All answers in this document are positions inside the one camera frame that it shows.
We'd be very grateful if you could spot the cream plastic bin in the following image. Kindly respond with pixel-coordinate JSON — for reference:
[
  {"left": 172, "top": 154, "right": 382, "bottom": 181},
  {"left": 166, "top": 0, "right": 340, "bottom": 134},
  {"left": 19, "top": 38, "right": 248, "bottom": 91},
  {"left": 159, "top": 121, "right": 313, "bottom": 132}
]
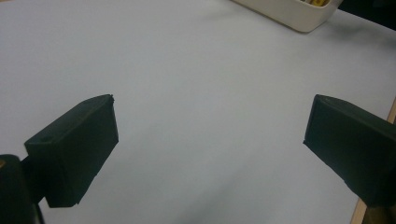
[{"left": 230, "top": 0, "right": 344, "bottom": 34}]

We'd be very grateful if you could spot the yellow green spout pouch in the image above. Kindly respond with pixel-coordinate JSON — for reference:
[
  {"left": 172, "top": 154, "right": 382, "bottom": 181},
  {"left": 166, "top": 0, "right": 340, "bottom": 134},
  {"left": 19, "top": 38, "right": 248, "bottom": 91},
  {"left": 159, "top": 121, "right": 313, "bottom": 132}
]
[{"left": 300, "top": 0, "right": 332, "bottom": 8}]

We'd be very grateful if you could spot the white table mat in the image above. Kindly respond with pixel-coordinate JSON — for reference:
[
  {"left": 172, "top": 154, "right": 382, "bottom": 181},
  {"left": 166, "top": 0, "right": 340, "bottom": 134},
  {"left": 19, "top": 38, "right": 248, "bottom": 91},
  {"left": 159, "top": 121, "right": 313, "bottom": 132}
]
[{"left": 0, "top": 0, "right": 396, "bottom": 224}]

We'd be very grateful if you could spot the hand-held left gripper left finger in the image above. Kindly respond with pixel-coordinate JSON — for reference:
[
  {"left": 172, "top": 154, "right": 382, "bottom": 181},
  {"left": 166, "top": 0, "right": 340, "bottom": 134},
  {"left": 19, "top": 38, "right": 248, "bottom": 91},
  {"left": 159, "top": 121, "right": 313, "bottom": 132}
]
[{"left": 23, "top": 93, "right": 120, "bottom": 209}]

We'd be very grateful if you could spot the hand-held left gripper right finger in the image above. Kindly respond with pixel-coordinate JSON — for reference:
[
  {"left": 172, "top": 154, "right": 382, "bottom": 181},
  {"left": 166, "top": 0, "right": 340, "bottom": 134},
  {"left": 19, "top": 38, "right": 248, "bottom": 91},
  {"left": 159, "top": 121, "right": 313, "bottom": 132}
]
[{"left": 302, "top": 93, "right": 396, "bottom": 208}]

